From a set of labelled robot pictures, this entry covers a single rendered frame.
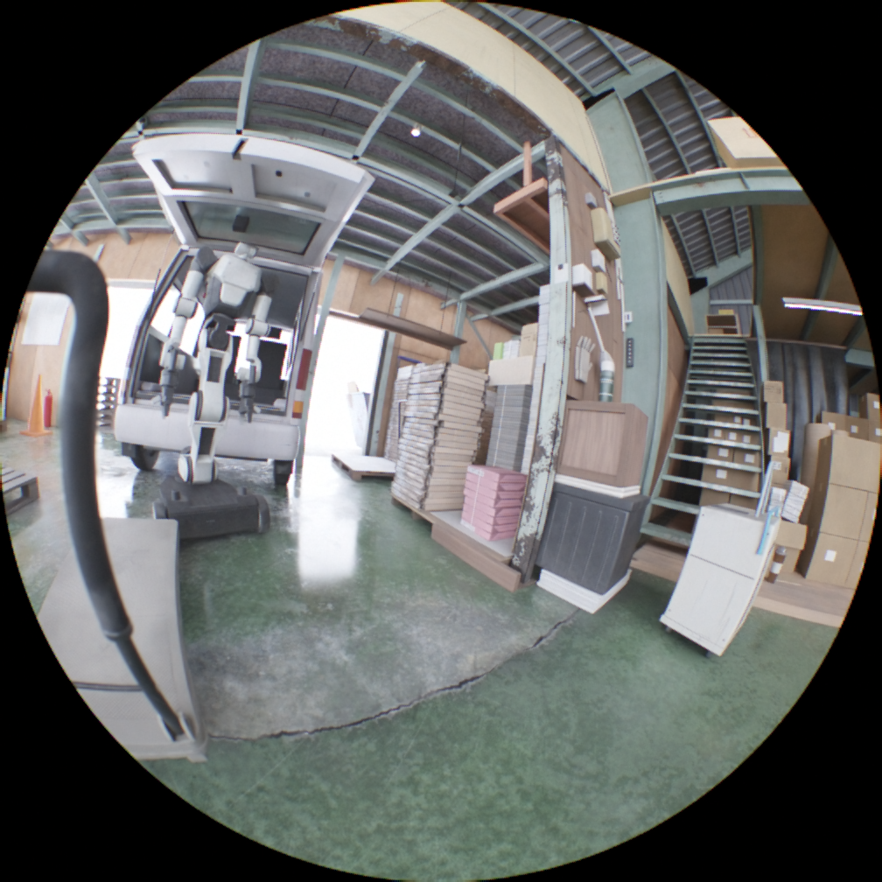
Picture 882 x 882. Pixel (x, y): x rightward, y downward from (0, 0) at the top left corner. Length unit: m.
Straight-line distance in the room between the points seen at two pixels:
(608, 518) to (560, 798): 0.96
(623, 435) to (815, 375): 4.44
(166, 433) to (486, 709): 2.09
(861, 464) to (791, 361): 2.70
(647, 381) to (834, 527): 1.97
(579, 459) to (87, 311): 1.36
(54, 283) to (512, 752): 0.97
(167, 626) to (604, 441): 1.46
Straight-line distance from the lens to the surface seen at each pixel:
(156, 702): 0.47
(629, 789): 0.82
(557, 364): 1.30
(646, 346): 2.15
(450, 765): 0.72
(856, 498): 2.86
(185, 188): 2.04
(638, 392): 2.07
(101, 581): 0.34
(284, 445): 1.99
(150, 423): 2.15
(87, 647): 0.72
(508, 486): 1.58
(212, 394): 1.42
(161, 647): 0.67
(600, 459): 1.22
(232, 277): 1.58
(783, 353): 5.21
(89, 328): 0.29
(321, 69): 2.60
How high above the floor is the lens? 0.65
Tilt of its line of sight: 2 degrees down
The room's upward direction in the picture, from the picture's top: 9 degrees clockwise
